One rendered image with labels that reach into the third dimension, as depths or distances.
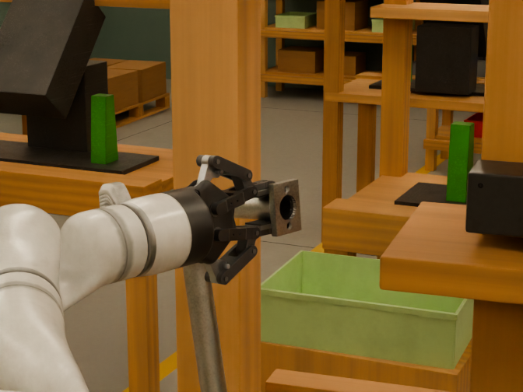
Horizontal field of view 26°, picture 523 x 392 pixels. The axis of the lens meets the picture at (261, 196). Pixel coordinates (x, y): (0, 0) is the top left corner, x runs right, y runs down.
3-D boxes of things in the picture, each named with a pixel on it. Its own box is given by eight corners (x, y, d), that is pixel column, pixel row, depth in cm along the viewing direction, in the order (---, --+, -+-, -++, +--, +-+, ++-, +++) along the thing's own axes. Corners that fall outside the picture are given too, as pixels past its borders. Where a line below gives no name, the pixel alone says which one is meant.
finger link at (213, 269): (187, 252, 113) (201, 236, 114) (208, 285, 115) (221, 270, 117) (205, 254, 111) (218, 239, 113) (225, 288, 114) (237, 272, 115)
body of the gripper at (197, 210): (189, 280, 107) (257, 260, 113) (183, 190, 105) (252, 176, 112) (137, 271, 112) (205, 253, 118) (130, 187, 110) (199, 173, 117)
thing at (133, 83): (110, 131, 969) (108, 79, 958) (28, 124, 997) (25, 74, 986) (170, 107, 1078) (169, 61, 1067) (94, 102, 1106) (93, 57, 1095)
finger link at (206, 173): (200, 195, 111) (215, 204, 112) (215, 152, 112) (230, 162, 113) (184, 194, 112) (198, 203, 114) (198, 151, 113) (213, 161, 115)
